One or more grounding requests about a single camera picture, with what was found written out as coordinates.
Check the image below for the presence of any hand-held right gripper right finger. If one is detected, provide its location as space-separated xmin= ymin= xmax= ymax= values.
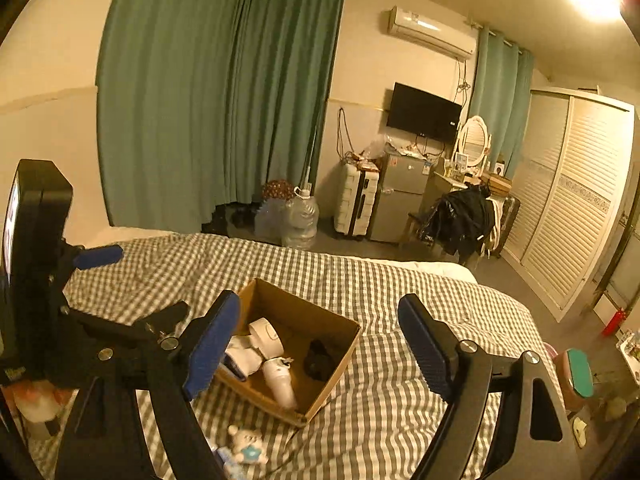
xmin=397 ymin=293 xmax=583 ymax=480

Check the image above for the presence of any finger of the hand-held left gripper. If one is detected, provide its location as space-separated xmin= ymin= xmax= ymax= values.
xmin=65 ymin=244 xmax=124 ymax=273
xmin=67 ymin=301 xmax=190 ymax=342

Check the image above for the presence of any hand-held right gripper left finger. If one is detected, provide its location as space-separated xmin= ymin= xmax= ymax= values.
xmin=54 ymin=290 xmax=242 ymax=480

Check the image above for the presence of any brown cardboard box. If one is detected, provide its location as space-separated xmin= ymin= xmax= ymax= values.
xmin=215 ymin=278 xmax=362 ymax=428

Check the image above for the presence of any white and blue packet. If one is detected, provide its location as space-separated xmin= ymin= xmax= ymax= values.
xmin=219 ymin=337 xmax=263 ymax=383

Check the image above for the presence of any white round tape roll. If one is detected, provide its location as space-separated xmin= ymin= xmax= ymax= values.
xmin=248 ymin=317 xmax=283 ymax=356

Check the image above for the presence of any grey checked bed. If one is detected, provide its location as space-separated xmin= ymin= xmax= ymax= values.
xmin=30 ymin=232 xmax=566 ymax=480

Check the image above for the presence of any white plastic bottle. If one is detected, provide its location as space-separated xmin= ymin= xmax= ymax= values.
xmin=262 ymin=357 xmax=299 ymax=410

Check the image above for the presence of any white bear toy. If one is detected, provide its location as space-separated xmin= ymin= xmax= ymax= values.
xmin=227 ymin=425 xmax=268 ymax=467

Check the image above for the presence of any black small pouch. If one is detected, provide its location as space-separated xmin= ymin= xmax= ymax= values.
xmin=302 ymin=340 xmax=335 ymax=380

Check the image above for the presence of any black shoes pile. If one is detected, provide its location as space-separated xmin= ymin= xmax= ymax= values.
xmin=201 ymin=202 xmax=263 ymax=236

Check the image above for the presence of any chair with black jacket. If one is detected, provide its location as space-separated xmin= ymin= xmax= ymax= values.
xmin=410 ymin=185 xmax=501 ymax=267

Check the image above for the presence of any clear water jug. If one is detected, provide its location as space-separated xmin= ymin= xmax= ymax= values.
xmin=255 ymin=199 xmax=288 ymax=241
xmin=281 ymin=187 xmax=320 ymax=250

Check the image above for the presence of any orange and white bottle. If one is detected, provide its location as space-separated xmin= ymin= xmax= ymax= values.
xmin=12 ymin=380 xmax=67 ymax=442

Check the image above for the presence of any brown suitcase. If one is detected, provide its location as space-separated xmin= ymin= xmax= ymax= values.
xmin=492 ymin=195 xmax=522 ymax=259

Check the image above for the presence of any silver mini fridge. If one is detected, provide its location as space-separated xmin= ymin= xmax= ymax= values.
xmin=370 ymin=152 xmax=433 ymax=245

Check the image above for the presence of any white suitcase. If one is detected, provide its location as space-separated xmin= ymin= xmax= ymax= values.
xmin=334 ymin=162 xmax=383 ymax=239

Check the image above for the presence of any brown dotted bundle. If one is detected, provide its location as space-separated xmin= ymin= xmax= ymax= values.
xmin=262 ymin=179 xmax=293 ymax=202

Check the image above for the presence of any dressing table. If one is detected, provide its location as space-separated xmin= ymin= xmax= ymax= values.
xmin=432 ymin=169 xmax=485 ymax=202

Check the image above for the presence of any green curtain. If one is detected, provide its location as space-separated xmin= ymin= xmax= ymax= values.
xmin=470 ymin=25 xmax=535 ymax=177
xmin=227 ymin=0 xmax=347 ymax=208
xmin=96 ymin=0 xmax=247 ymax=233

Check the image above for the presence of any stack of brown boxes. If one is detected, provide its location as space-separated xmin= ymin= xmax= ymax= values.
xmin=487 ymin=172 xmax=514 ymax=197

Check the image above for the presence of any red fire extinguisher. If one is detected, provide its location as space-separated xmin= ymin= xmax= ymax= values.
xmin=602 ymin=307 xmax=629 ymax=337

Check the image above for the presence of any white louvered wardrobe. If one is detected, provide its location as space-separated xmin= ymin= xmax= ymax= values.
xmin=500 ymin=87 xmax=636 ymax=322

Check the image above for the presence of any white oval mirror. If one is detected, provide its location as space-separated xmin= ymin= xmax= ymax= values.
xmin=457 ymin=115 xmax=493 ymax=171

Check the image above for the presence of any white air conditioner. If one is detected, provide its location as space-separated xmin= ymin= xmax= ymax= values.
xmin=387 ymin=6 xmax=477 ymax=59

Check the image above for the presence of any black wall television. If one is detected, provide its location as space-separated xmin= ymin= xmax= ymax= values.
xmin=386 ymin=82 xmax=463 ymax=142

